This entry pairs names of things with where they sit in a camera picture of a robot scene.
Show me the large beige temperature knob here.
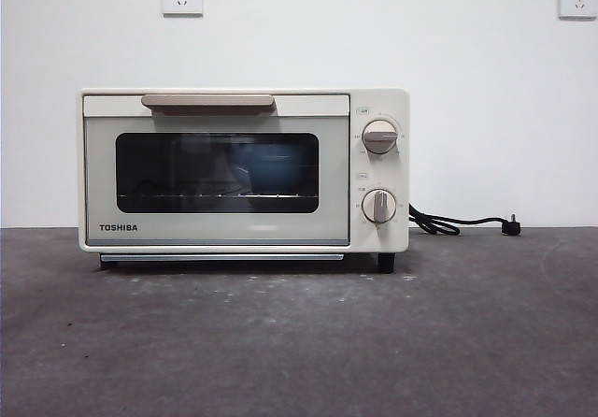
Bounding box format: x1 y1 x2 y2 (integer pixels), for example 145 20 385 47
363 118 403 155

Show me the white Toshiba toaster oven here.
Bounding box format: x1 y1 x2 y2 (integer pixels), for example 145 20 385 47
77 87 411 274

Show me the blue ribbed bowl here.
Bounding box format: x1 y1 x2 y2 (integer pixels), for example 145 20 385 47
231 148 312 198

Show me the black oven power cable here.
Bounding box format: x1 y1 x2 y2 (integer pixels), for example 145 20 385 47
408 202 523 238

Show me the metal wire oven rack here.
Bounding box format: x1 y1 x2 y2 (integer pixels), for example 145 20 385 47
119 191 303 200

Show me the small beige timer knob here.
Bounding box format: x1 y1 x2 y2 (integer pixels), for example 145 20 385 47
363 188 398 224

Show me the oven door with beige handle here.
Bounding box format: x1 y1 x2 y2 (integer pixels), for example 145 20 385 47
82 93 350 246

